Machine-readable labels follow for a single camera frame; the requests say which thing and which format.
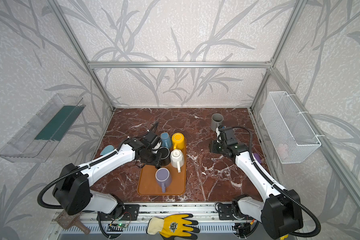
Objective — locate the grey mug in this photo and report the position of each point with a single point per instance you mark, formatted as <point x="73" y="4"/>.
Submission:
<point x="216" y="120"/>

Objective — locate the yellow mug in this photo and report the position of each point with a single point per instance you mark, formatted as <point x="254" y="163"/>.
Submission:
<point x="178" y="141"/>

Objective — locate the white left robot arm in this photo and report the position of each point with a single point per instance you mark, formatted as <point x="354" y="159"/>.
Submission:
<point x="71" y="191"/>

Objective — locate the black mug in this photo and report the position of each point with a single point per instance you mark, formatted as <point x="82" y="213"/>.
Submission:
<point x="165" y="156"/>

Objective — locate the pink object in basket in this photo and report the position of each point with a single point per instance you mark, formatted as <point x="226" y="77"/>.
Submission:
<point x="283" y="151"/>

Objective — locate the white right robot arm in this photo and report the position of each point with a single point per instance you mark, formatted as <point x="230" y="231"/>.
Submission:
<point x="280" y="211"/>

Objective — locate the white wire wall basket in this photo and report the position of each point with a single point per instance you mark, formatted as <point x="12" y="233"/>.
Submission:
<point x="286" y="124"/>

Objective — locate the light blue spatula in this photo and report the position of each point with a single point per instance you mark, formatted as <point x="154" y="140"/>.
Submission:
<point x="108" y="149"/>

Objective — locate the clear plastic wall bin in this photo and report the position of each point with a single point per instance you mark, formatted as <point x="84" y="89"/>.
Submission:
<point x="36" y="141"/>

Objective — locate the yellow black work glove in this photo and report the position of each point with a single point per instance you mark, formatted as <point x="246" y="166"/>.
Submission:
<point x="179" y="225"/>

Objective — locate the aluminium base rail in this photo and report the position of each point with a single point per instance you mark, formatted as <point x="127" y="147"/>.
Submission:
<point x="213" y="218"/>

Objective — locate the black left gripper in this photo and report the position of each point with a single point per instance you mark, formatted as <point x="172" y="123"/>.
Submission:
<point x="155" y="158"/>

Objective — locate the white mug with lettering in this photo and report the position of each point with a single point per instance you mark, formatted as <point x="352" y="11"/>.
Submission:
<point x="177" y="159"/>

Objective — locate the orange plastic tray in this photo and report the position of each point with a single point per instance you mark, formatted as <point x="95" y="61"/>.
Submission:
<point x="148" y="185"/>

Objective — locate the teal dotted mug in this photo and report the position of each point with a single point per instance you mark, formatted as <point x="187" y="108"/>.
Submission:
<point x="166" y="140"/>

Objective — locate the purple spatula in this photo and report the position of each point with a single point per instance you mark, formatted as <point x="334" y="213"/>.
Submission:
<point x="257" y="157"/>

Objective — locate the purple mug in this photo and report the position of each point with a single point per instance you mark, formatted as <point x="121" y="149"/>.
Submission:
<point x="163" y="178"/>

